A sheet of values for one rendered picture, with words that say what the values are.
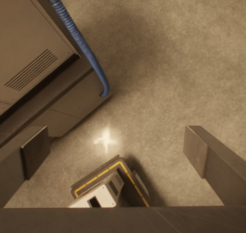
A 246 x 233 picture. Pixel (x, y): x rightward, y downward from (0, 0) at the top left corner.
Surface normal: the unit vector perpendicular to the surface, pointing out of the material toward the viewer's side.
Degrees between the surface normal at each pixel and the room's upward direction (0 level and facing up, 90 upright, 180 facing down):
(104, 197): 0
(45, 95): 0
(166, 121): 0
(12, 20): 90
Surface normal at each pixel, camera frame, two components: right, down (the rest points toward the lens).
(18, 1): 0.63, 0.75
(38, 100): -0.11, -0.15
